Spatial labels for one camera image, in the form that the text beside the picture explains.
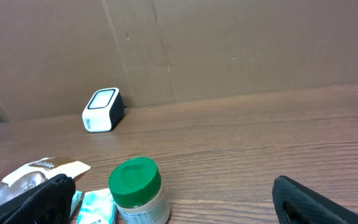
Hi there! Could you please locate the small teal tissue pack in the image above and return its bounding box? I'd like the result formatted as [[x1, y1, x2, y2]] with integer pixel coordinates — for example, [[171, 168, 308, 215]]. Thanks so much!
[[76, 188, 117, 224]]

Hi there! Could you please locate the white barcode scanner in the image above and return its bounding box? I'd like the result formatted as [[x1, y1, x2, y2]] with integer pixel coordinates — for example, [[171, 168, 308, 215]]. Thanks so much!
[[82, 87, 125, 133]]

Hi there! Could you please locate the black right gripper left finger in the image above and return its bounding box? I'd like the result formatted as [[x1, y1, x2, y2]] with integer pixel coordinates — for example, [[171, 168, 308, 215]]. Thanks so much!
[[0, 174, 76, 224]]

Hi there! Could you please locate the green lid jar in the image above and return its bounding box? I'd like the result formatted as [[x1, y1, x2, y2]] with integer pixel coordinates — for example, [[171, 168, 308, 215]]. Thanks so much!
[[108, 157, 171, 224]]

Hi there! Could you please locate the long teal wipes pack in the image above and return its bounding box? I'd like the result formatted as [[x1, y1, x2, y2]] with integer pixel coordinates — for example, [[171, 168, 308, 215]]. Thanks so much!
[[70, 190, 82, 218]]

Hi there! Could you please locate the brown snack pouch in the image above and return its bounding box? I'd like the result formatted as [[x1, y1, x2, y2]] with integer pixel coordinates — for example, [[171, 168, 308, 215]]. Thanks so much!
[[0, 157, 91, 205]]

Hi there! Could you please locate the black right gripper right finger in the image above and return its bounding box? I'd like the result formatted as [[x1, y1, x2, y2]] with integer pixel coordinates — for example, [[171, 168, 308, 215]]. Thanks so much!
[[272, 175, 358, 224]]

